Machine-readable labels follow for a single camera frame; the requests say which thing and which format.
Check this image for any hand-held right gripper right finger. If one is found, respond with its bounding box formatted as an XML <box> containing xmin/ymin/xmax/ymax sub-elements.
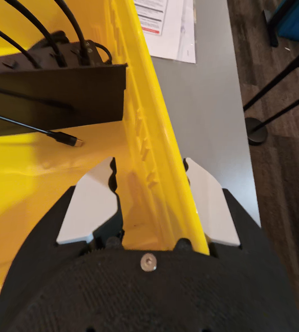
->
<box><xmin>183</xmin><ymin>157</ymin><xmax>241</xmax><ymax>247</ymax></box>

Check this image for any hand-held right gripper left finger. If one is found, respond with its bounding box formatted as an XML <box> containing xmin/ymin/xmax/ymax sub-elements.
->
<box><xmin>56</xmin><ymin>156</ymin><xmax>124</xmax><ymax>245</ymax></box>

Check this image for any yellow plastic bin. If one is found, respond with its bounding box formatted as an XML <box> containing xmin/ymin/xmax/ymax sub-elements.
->
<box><xmin>0</xmin><ymin>0</ymin><xmax>210</xmax><ymax>318</ymax></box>

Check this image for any grey desk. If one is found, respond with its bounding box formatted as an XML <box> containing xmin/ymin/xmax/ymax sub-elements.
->
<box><xmin>134</xmin><ymin>0</ymin><xmax>261</xmax><ymax>229</ymax></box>

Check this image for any black tripod stand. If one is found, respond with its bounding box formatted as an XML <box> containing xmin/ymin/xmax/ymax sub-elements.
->
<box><xmin>243</xmin><ymin>41</ymin><xmax>299</xmax><ymax>146</ymax></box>

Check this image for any black charging hub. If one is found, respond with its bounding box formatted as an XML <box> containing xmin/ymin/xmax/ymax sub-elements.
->
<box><xmin>0</xmin><ymin>31</ymin><xmax>128</xmax><ymax>136</ymax></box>

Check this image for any white printed paper sheet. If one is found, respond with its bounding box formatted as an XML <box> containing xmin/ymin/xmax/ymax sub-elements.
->
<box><xmin>139</xmin><ymin>0</ymin><xmax>197</xmax><ymax>63</ymax></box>

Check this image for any black furniture leg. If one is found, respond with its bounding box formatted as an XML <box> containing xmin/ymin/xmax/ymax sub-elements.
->
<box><xmin>263</xmin><ymin>9</ymin><xmax>280</xmax><ymax>48</ymax></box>

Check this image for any printed paper sheet red stripe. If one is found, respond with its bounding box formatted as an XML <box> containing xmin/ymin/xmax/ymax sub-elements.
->
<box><xmin>134</xmin><ymin>0</ymin><xmax>169</xmax><ymax>36</ymax></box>

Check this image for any blue plastic container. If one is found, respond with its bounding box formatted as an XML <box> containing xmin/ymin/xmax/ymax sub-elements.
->
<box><xmin>278</xmin><ymin>0</ymin><xmax>299</xmax><ymax>42</ymax></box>

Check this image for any thin black plug cable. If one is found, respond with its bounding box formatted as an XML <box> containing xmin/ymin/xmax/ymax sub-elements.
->
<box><xmin>0</xmin><ymin>110</ymin><xmax>84</xmax><ymax>147</ymax></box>

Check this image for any thick black cable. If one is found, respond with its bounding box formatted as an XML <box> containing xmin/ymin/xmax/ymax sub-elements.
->
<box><xmin>0</xmin><ymin>19</ymin><xmax>41</xmax><ymax>69</ymax></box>
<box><xmin>55</xmin><ymin>0</ymin><xmax>91</xmax><ymax>65</ymax></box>
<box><xmin>5</xmin><ymin>0</ymin><xmax>67</xmax><ymax>66</ymax></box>

